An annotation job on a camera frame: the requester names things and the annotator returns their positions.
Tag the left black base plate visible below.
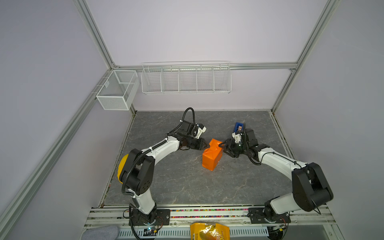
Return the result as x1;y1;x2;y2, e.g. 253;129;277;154
130;209;171;226

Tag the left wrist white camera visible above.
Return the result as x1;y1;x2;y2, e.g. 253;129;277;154
195;124;207;139

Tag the grey cloth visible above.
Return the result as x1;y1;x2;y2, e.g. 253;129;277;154
81;226;119;240

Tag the yellow banana bunch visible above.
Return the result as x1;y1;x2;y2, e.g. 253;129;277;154
117;154;129;184

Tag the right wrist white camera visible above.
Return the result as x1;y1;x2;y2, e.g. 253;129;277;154
232;133;243;144

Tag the blue tape dispenser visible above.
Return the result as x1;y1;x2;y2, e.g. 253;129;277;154
234;122;246;134

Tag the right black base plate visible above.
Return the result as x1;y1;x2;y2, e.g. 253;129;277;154
247;207;291;224

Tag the yellow snack bag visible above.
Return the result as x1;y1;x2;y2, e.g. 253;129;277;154
190;223;230;240

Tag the white mesh square basket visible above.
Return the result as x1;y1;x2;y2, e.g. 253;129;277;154
97;70;140;111

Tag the white slotted cable duct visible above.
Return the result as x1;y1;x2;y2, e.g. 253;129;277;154
115;226;270;240

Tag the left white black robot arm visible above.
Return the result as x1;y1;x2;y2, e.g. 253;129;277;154
117;107;209;222

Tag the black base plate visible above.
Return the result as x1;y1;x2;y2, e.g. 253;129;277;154
130;209;171;226
247;207;291;224

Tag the wrist white camera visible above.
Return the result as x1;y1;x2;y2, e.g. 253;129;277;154
232;133;243;144
195;124;207;139

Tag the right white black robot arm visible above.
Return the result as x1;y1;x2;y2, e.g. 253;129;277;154
219;129;334;219

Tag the white wire long shelf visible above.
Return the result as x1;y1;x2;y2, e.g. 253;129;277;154
141;61;232;95

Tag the aluminium rail frame base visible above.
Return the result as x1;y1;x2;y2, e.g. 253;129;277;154
84;205;336;229

